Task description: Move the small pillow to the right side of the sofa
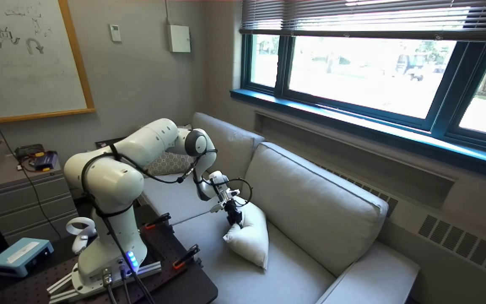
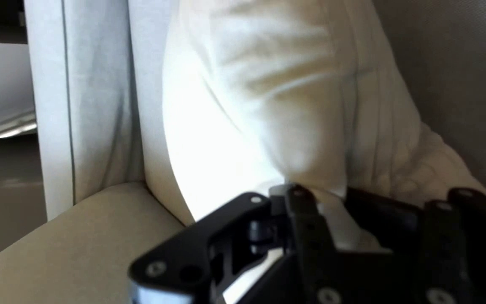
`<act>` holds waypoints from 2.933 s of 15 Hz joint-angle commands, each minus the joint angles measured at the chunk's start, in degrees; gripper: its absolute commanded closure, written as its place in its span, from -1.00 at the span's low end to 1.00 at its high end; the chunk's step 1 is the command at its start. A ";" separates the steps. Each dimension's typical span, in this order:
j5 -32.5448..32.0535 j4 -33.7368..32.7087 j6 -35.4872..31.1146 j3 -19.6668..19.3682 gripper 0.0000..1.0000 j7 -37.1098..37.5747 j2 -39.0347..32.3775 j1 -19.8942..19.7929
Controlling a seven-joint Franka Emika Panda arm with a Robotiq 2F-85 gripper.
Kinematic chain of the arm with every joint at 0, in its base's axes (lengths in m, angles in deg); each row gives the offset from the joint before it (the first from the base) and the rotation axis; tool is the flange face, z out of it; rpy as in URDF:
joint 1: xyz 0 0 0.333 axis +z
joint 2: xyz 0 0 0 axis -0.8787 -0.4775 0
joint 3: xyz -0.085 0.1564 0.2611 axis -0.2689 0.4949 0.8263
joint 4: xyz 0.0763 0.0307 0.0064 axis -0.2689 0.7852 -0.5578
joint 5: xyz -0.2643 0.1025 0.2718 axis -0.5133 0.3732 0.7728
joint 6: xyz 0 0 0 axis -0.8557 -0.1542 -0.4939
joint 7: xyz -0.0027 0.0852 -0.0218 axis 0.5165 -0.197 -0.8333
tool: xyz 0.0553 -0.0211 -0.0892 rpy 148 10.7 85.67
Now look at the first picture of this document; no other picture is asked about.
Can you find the white wall box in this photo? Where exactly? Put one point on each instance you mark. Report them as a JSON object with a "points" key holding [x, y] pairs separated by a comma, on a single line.
{"points": [[180, 38]]}

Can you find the black robot table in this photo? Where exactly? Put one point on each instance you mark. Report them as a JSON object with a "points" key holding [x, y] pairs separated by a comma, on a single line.
{"points": [[176, 288]]}

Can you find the grey drawer cabinet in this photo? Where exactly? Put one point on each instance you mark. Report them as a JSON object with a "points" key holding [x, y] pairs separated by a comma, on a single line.
{"points": [[25, 204]]}

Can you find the white VR controller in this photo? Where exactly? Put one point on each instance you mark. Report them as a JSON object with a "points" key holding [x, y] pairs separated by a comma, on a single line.
{"points": [[82, 233]]}

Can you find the baseboard radiator heater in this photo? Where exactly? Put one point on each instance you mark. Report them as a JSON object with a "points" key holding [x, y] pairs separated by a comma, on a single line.
{"points": [[468, 248]]}

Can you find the grey fabric sofa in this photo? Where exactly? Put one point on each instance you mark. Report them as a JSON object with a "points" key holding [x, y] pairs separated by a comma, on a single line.
{"points": [[311, 209]]}

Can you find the white wall thermostat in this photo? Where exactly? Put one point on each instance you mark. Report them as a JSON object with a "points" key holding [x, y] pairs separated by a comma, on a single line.
{"points": [[116, 33]]}

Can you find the grey window blinds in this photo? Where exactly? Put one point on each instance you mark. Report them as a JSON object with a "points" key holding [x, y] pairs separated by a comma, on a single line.
{"points": [[379, 15]]}

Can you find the small cream pillow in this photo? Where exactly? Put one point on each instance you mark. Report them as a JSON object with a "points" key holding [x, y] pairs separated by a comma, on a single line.
{"points": [[252, 239]]}

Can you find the black blue handheld device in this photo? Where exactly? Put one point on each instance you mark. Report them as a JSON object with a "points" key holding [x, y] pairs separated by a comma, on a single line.
{"points": [[36, 160]]}

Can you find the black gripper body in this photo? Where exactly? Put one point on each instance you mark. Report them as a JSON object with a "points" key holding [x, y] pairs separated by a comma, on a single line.
{"points": [[232, 204]]}

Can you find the wide teal framed window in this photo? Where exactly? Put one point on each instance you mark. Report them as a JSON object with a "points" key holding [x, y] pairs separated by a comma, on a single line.
{"points": [[379, 74]]}

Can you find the wood framed whiteboard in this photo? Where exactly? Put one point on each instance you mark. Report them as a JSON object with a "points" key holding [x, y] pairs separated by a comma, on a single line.
{"points": [[25, 62]]}

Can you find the black orange clamp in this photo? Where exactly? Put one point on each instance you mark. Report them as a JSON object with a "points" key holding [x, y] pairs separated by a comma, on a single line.
{"points": [[187, 258], [156, 222]]}

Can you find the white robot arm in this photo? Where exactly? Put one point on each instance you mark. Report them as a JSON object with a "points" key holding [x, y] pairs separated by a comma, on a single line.
{"points": [[109, 180]]}

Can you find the light blue box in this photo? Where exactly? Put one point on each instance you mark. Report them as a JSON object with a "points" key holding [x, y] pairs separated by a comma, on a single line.
{"points": [[21, 255]]}

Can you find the large patterned grey pillow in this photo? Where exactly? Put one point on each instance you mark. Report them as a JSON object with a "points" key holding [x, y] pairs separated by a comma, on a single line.
{"points": [[170, 163]]}

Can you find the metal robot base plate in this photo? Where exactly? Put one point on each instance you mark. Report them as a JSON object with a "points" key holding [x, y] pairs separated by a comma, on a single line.
{"points": [[143, 271]]}

